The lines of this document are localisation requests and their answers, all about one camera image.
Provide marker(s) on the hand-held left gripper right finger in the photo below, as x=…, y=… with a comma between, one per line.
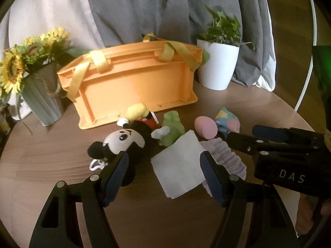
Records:
x=212, y=179

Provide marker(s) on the black white mouse plush toy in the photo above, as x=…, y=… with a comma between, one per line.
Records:
x=124, y=139

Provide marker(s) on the grey ribbed vase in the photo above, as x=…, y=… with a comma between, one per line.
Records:
x=44, y=100

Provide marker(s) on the lavender fluffy scrunchie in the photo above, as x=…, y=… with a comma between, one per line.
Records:
x=227, y=157

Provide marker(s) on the green potted plant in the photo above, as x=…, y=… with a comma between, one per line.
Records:
x=223, y=28

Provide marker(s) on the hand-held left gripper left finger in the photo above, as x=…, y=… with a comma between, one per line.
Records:
x=117, y=177

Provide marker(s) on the pastel patchwork cloth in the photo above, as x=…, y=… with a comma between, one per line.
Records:
x=228, y=121

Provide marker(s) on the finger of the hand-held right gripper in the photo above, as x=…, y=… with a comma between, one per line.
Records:
x=240, y=142
x=271, y=133

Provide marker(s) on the artificial sunflower bouquet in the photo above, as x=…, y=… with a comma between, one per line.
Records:
x=28, y=54

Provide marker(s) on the person's right hand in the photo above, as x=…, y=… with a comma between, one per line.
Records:
x=305, y=214

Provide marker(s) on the green plush toy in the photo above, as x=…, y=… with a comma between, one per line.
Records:
x=172, y=129

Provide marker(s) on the white paper tissue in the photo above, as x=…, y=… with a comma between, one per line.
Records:
x=178, y=165

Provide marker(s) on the patterned brown cloth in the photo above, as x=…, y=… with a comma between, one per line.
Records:
x=4, y=121

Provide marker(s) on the pink foam ball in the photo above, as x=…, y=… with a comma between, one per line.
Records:
x=205, y=129

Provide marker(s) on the grey curtain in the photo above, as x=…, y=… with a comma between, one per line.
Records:
x=168, y=10

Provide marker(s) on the white sheer curtain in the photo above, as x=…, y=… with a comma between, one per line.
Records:
x=51, y=7
x=267, y=69

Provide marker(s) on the white ribbed plant pot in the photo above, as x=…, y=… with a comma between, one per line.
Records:
x=216, y=64

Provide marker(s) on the orange plastic basket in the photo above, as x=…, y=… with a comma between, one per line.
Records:
x=134, y=82

